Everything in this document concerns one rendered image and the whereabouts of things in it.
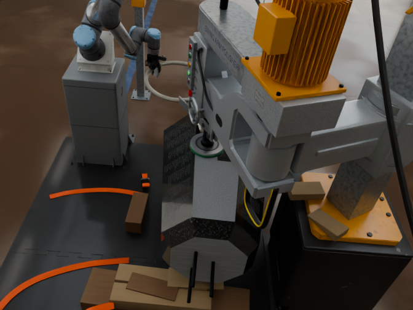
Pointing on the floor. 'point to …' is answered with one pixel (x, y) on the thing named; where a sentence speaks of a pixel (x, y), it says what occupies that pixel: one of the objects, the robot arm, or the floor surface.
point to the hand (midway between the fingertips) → (155, 74)
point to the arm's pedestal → (98, 114)
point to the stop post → (139, 94)
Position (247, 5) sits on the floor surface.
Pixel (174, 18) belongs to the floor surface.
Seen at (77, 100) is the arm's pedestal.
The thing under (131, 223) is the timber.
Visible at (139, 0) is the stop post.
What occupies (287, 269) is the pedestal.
